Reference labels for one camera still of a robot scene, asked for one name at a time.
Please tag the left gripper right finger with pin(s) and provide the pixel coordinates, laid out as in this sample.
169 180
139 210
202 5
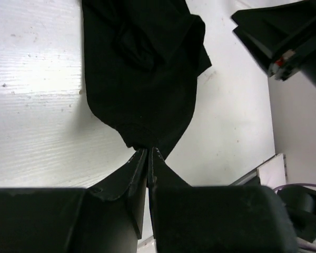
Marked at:
217 218

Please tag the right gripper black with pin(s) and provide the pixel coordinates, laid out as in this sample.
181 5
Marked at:
281 39

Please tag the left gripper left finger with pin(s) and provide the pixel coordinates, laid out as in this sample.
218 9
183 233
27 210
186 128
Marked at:
106 217

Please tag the black tank top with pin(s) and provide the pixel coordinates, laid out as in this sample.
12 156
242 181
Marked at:
142 60

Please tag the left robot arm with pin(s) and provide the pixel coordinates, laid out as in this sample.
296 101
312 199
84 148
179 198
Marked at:
302 213

